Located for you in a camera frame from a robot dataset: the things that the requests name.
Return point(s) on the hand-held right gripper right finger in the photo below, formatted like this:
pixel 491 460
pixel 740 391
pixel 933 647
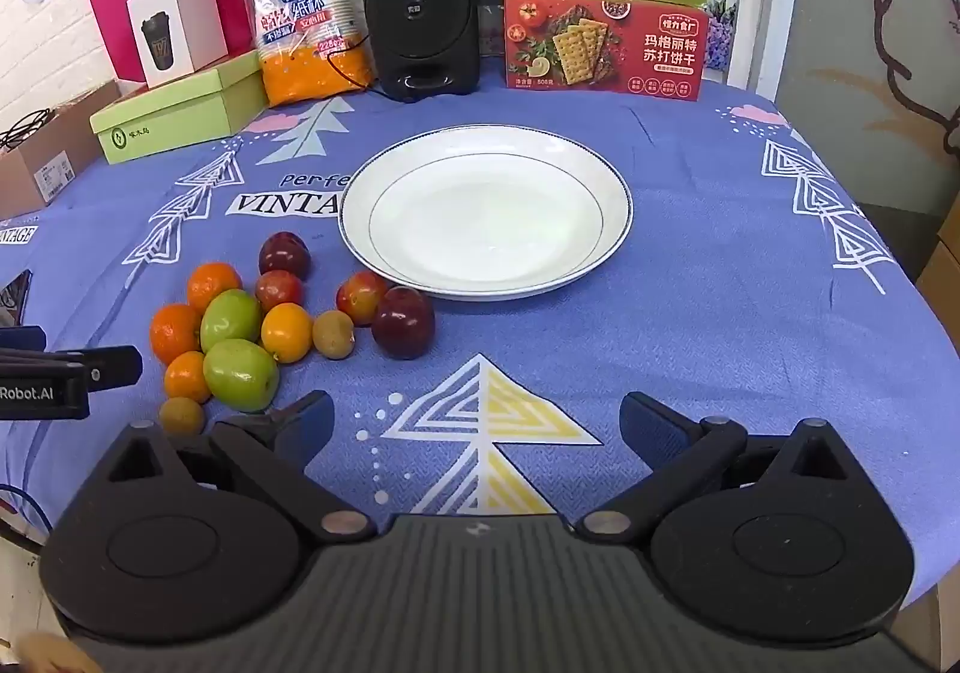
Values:
pixel 649 429

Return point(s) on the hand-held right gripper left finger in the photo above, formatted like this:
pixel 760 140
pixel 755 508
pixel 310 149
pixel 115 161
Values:
pixel 306 429

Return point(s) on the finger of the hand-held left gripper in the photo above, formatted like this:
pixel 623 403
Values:
pixel 112 365
pixel 22 337

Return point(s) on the orange mandarin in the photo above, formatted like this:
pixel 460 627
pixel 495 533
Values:
pixel 186 378
pixel 212 283
pixel 172 334

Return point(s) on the small yellow-orange mandarin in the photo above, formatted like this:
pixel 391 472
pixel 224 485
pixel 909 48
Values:
pixel 288 333

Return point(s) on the small red apple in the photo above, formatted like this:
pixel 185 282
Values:
pixel 279 290

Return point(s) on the dark red plum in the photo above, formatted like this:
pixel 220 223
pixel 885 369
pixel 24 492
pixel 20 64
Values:
pixel 403 322
pixel 285 254

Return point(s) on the white plate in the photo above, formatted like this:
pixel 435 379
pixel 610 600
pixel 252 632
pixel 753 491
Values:
pixel 487 215

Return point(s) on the blue printed tablecloth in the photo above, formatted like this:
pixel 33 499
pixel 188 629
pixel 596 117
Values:
pixel 712 313

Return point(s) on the brown cardboard box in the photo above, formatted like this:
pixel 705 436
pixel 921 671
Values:
pixel 45 170

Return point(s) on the flat green box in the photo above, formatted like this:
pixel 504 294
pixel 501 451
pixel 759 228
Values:
pixel 172 114

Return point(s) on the plain cardboard box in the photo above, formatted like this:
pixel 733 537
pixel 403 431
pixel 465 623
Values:
pixel 945 268

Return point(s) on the orange paper cup pack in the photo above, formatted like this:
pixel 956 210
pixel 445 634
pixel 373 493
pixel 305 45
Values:
pixel 300 73

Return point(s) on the white cup box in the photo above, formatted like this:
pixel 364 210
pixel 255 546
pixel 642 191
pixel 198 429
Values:
pixel 191 5

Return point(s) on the red cracker box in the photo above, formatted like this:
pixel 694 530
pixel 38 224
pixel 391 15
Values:
pixel 600 54

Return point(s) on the floral printed cloth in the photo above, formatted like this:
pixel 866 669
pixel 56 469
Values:
pixel 724 5

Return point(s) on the black speaker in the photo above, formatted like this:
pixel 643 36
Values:
pixel 420 5

